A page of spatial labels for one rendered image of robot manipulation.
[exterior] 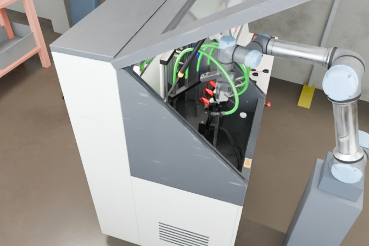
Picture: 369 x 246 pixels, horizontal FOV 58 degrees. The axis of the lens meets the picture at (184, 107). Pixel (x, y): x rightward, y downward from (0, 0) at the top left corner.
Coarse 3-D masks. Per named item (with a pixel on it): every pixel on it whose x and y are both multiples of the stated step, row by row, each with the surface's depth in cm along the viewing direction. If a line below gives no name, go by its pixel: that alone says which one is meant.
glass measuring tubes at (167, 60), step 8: (168, 56) 164; (160, 64) 164; (168, 64) 168; (160, 72) 167; (168, 72) 172; (160, 80) 170; (168, 80) 175; (160, 88) 174; (168, 88) 178; (168, 96) 182
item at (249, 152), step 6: (258, 102) 192; (264, 102) 192; (258, 108) 187; (258, 114) 183; (258, 120) 180; (252, 126) 176; (258, 126) 176; (252, 132) 172; (258, 132) 173; (252, 138) 169; (252, 144) 166; (246, 150) 163; (252, 150) 163; (246, 156) 160; (252, 156) 160; (246, 168) 154; (246, 174) 151
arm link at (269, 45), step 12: (264, 36) 149; (264, 48) 146; (276, 48) 143; (288, 48) 140; (300, 48) 138; (312, 48) 136; (324, 48) 134; (336, 48) 131; (300, 60) 140; (312, 60) 136; (324, 60) 133
